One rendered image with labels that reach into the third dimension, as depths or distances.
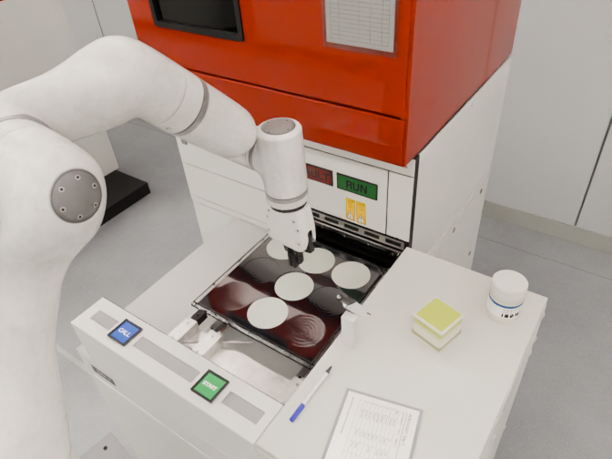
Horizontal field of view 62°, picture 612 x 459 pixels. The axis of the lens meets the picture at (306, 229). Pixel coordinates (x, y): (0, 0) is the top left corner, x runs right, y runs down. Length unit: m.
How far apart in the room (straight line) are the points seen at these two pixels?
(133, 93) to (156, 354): 0.66
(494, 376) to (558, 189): 1.88
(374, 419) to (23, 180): 0.71
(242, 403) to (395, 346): 0.33
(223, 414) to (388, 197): 0.63
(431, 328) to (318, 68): 0.59
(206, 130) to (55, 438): 0.45
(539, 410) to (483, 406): 1.22
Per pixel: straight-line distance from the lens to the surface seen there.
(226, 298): 1.31
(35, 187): 0.58
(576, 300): 2.70
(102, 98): 0.66
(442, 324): 1.06
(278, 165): 0.91
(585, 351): 2.50
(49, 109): 0.69
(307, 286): 1.30
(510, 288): 1.12
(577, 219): 2.94
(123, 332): 1.23
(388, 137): 1.11
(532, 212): 2.98
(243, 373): 1.18
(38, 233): 0.59
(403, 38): 1.02
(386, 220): 1.31
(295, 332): 1.21
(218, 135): 0.76
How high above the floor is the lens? 1.83
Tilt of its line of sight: 39 degrees down
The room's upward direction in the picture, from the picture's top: 5 degrees counter-clockwise
